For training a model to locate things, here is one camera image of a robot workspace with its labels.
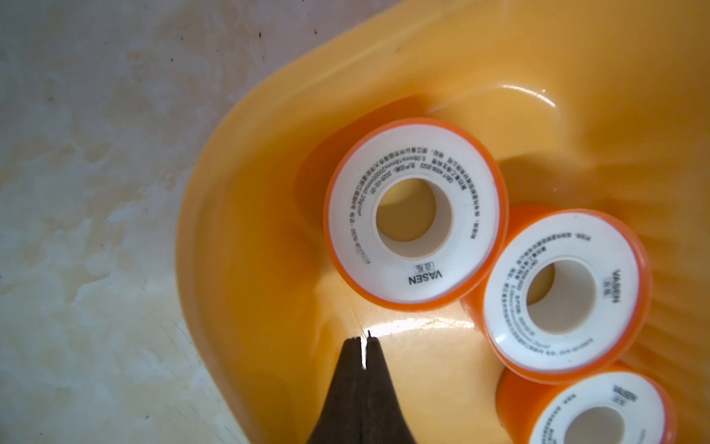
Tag orange tape roll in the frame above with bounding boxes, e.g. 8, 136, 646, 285
324, 118, 510, 311
462, 205, 652, 384

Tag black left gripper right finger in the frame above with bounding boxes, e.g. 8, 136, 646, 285
362, 336, 415, 443

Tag yellow plastic storage box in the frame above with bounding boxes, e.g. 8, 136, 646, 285
176, 1, 709, 443

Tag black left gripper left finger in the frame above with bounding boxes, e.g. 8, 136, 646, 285
308, 337, 364, 443

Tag orange tape roll mid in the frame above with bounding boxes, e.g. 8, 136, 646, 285
496, 362, 678, 443

